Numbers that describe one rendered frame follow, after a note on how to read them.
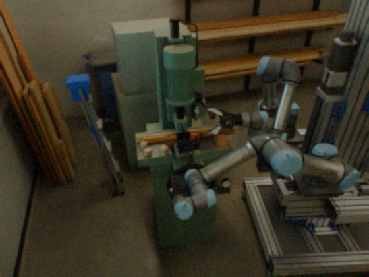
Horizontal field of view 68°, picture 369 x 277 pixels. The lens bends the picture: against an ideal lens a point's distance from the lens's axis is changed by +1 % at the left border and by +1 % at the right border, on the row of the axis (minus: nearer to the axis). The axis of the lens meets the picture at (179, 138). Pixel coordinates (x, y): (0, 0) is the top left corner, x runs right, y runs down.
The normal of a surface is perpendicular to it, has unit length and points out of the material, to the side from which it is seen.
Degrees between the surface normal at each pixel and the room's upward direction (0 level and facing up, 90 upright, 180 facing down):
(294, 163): 86
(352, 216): 90
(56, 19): 90
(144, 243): 0
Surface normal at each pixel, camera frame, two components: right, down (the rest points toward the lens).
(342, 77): 0.04, 0.56
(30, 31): 0.29, 0.53
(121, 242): -0.03, -0.83
